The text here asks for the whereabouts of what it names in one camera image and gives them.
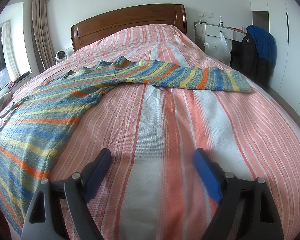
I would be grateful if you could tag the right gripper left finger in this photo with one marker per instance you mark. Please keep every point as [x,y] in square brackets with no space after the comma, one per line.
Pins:
[44,217]

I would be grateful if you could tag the blue garment on chair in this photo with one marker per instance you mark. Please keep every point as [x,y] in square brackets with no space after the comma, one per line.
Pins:
[265,43]

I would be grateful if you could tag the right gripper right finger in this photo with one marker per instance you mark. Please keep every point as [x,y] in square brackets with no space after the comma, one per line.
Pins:
[259,216]

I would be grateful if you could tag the white bedside desk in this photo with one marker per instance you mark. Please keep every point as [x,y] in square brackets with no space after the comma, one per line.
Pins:
[210,33]

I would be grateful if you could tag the white plastic bag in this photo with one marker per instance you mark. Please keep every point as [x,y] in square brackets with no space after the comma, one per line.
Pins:
[219,49]

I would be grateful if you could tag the white window cabinet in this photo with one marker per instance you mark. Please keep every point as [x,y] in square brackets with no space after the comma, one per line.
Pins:
[13,86]

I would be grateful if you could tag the wooden headboard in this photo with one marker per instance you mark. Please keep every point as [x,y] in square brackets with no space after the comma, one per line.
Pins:
[103,25]

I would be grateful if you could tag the pink striped bed cover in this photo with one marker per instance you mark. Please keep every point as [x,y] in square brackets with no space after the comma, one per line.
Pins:
[251,135]

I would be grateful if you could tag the brown curtain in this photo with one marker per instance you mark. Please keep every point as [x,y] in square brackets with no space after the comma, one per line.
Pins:
[41,33]

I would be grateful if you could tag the water bottle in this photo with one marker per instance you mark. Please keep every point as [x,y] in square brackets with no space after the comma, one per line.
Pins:
[221,21]

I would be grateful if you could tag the white sheer curtain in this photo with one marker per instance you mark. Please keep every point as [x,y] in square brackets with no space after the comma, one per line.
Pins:
[11,64]

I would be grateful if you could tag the white wardrobe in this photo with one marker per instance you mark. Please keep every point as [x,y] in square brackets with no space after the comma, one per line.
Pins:
[284,26]

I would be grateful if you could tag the striped knit sweater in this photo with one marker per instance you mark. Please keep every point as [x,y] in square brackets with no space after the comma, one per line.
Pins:
[77,104]

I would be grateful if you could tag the white round fan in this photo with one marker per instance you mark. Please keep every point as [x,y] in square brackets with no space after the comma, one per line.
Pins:
[60,56]

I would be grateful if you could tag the black jacket on chair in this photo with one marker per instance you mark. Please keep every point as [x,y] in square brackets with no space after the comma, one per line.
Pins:
[245,59]

